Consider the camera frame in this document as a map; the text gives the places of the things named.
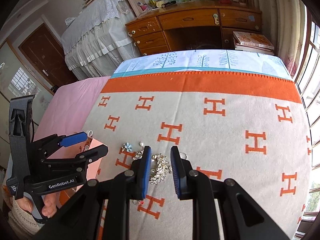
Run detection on pink jewelry box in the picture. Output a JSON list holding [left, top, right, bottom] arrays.
[[58, 139, 105, 207]]

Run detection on blue flower brooch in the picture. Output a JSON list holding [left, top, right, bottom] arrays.
[[121, 142, 132, 152]]

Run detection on person's left hand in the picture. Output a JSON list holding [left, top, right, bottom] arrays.
[[21, 191, 61, 218]]

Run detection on pink bed sheet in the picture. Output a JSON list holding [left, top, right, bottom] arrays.
[[34, 76, 109, 140]]

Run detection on orange grey H-pattern blanket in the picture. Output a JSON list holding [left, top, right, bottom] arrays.
[[83, 71, 312, 237]]

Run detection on floral sliding wardrobe door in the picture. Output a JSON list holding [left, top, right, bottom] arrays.
[[0, 42, 53, 168]]

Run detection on brown wooden door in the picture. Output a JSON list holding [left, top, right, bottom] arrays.
[[18, 23, 78, 88]]

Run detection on white lace-covered piano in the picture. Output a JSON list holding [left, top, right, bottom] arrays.
[[61, 0, 140, 80]]

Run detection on blue white tree-print sheet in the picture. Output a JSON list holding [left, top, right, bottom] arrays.
[[111, 49, 292, 81]]

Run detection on wooden desk with drawers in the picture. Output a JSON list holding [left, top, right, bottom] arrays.
[[126, 1, 262, 56]]

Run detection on stack of books beside desk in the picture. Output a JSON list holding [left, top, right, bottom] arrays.
[[233, 31, 274, 55]]

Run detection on barred window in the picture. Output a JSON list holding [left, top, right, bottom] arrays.
[[296, 12, 319, 216]]

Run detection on beige curtain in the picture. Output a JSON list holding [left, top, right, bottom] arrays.
[[248, 0, 306, 77]]

